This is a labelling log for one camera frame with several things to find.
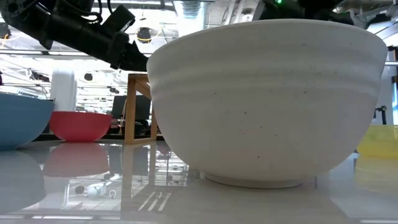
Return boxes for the black tripod stand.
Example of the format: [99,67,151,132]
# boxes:
[374,105,388,126]

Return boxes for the white speckled bowl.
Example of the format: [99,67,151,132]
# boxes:
[146,18,389,190]

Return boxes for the large blue-green bowl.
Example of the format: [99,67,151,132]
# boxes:
[0,92,55,152]

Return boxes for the ribbed ceiling duct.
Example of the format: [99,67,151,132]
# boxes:
[181,0,203,19]

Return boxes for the yellow bowl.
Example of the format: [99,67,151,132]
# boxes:
[356,124,398,158]

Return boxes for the large red bowl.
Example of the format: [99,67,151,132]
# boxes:
[49,110,114,143]

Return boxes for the slatted wooden shelf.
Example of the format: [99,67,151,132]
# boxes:
[124,73,159,145]

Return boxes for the black computer monitor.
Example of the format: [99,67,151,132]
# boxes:
[111,95,152,121]

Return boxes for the round black ceiling fixture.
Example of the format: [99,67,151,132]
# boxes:
[136,27,152,44]

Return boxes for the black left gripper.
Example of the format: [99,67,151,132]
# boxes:
[49,12,150,72]

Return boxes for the white pillar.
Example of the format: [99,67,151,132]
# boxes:
[50,68,78,112]

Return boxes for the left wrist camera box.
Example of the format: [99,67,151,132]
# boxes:
[101,4,137,34]

